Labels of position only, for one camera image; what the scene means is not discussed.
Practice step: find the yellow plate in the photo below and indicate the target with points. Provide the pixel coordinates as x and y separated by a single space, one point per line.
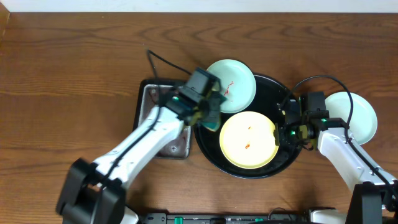
247 140

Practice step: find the light blue plate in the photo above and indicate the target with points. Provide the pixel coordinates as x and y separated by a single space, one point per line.
238 84
363 122

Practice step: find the round black tray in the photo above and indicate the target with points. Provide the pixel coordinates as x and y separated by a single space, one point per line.
269 93

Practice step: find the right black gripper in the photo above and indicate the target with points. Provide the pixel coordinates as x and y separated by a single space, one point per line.
280 134

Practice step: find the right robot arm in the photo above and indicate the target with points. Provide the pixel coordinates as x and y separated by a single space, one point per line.
325 124

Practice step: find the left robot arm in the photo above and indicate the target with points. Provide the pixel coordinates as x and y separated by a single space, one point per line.
96 192

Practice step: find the rectangular metal baking tray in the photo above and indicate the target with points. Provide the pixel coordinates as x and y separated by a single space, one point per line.
147 98

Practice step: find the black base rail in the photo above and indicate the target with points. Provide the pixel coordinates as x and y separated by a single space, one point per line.
277 215

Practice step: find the green yellow sponge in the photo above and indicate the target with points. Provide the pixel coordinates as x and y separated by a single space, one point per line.
211 118

